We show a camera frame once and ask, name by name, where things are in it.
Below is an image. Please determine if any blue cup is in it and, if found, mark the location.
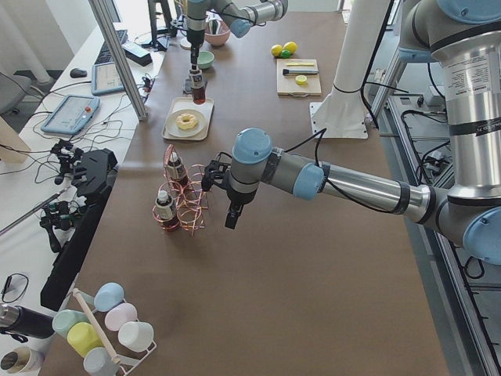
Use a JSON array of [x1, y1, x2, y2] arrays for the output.
[[94, 282, 124, 313]]

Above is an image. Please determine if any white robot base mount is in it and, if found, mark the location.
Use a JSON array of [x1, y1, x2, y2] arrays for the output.
[[310, 1, 393, 139]]

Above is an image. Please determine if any aluminium camera post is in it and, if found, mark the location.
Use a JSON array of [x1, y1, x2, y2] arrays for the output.
[[88, 0, 148, 121]]

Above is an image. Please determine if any black keyboard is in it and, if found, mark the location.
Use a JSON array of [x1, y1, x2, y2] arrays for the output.
[[93, 29, 129, 66]]

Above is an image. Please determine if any glazed donut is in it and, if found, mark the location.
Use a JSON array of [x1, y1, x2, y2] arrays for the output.
[[175, 113, 198, 130]]

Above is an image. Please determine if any blue teach pendant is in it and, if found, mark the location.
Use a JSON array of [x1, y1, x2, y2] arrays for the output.
[[41, 95, 100, 136], [91, 62, 124, 96]]

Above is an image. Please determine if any beige rabbit tray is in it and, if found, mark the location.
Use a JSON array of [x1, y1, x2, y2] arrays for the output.
[[161, 97, 214, 141]]

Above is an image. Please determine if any tea bottle right in rack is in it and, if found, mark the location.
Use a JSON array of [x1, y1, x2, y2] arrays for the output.
[[155, 190, 179, 231]]

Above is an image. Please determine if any paper cup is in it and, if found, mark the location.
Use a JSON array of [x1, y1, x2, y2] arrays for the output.
[[1, 346, 45, 374]]

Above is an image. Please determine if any pink bowl with ice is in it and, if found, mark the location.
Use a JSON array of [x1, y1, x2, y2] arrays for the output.
[[205, 22, 230, 47]]

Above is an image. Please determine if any black computer mouse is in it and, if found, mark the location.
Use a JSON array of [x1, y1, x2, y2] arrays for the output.
[[70, 68, 88, 78]]

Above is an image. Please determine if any yellow plastic knife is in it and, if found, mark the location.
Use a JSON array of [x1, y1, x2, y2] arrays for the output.
[[285, 61, 315, 67]]

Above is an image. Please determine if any half lemon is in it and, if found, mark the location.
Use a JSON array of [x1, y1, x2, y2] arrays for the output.
[[295, 75, 308, 85]]

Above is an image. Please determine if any tea bottle rear in rack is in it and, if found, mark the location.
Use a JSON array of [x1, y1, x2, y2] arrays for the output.
[[167, 151, 188, 188]]

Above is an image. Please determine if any bamboo cutting board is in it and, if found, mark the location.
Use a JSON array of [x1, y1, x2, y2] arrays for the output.
[[276, 59, 322, 96]]

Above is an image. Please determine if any white cup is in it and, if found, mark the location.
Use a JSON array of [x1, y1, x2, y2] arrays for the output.
[[118, 321, 154, 353]]

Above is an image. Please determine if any copper wire bottle rack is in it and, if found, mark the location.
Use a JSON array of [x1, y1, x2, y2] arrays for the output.
[[152, 144, 209, 236]]

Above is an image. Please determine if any blue teach pendant far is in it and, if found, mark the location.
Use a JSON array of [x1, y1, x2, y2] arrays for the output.
[[91, 62, 124, 96]]

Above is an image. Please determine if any wooden stand with round base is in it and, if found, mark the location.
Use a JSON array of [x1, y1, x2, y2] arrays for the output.
[[174, 0, 191, 50]]

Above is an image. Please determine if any tea bottle in rack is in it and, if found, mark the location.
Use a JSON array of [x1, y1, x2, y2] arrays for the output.
[[155, 190, 179, 231], [167, 151, 188, 188]]

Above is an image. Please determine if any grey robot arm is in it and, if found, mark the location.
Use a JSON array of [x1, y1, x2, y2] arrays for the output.
[[202, 1, 500, 265], [185, 0, 288, 69]]

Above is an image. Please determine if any yellow lemon near board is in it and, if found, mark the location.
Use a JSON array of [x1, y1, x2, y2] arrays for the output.
[[283, 41, 298, 54]]

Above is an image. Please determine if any pink cup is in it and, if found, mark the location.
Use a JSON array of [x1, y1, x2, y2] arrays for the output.
[[105, 302, 138, 331]]

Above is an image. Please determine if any yellow cup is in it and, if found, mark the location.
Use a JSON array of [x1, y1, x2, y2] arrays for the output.
[[67, 322, 103, 358]]

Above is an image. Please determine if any green lime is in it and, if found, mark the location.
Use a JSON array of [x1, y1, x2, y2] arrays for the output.
[[279, 49, 291, 59]]

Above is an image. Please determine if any grey cup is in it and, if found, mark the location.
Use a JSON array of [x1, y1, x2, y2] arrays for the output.
[[83, 347, 119, 376]]

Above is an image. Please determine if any yellow lemon outer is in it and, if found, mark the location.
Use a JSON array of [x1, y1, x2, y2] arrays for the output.
[[270, 45, 283, 57]]

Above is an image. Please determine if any grey folded cloth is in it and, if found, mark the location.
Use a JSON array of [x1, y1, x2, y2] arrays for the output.
[[183, 78, 193, 95]]

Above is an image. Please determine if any blue teach pendant near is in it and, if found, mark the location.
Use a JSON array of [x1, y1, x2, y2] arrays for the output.
[[41, 95, 100, 136]]

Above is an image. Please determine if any black thermos bottle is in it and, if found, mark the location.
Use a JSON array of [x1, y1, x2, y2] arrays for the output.
[[1, 304, 54, 343]]

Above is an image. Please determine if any white plate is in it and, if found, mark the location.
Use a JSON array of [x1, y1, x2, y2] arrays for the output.
[[166, 110, 207, 137]]

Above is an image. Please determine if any tea bottle from rack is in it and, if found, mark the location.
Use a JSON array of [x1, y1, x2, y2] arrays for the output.
[[189, 69, 206, 105]]

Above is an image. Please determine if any mint green cup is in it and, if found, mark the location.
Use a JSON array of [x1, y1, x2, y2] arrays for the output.
[[52, 309, 88, 338]]

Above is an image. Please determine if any green bowl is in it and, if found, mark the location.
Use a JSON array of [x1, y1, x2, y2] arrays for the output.
[[197, 51, 214, 70]]

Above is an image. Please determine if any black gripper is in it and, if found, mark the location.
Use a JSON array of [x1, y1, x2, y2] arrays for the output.
[[186, 29, 204, 71], [201, 159, 257, 230]]

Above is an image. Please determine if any steel muddler black tip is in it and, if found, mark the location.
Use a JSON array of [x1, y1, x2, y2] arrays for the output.
[[282, 68, 319, 76]]

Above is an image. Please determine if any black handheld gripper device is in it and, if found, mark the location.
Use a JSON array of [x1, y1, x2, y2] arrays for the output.
[[40, 148, 117, 312]]

